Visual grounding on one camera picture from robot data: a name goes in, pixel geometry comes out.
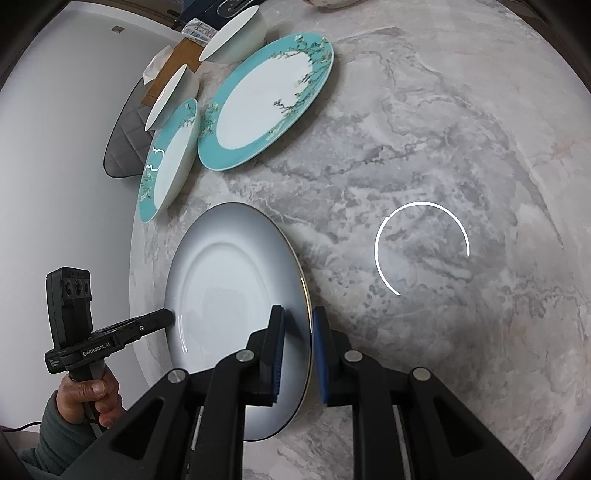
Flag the white plate with gold rim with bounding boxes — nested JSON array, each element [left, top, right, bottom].
[[165, 202, 313, 441]]

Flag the person's left hand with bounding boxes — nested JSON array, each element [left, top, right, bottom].
[[55, 367, 124, 428]]

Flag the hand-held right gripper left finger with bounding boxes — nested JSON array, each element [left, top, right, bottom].
[[65, 305, 287, 480]]

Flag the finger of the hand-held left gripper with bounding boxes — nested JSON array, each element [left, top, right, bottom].
[[121, 308, 175, 345]]

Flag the person's left forearm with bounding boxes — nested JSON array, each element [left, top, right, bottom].
[[18, 397, 109, 478]]

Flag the clear striped packet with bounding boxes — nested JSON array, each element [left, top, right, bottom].
[[181, 19, 218, 46]]

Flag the small white bowl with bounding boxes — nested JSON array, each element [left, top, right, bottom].
[[145, 64, 200, 131]]

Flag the small teal floral plate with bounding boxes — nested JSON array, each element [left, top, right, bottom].
[[139, 98, 201, 223]]

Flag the dark blue cooking appliance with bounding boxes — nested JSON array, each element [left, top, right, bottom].
[[182, 0, 259, 28]]

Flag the large white bowl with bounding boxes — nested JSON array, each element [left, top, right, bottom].
[[198, 6, 267, 64]]

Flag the white tissue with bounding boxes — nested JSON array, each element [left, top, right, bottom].
[[143, 45, 178, 86]]

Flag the large teal floral plate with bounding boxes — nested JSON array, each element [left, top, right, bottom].
[[198, 33, 334, 171]]

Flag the grey quilted chair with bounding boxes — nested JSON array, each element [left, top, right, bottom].
[[102, 76, 158, 178]]

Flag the wooden tissue box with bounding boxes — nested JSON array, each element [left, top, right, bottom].
[[141, 36, 218, 108]]

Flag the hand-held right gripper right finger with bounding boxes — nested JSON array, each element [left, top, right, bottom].
[[311, 305, 536, 480]]

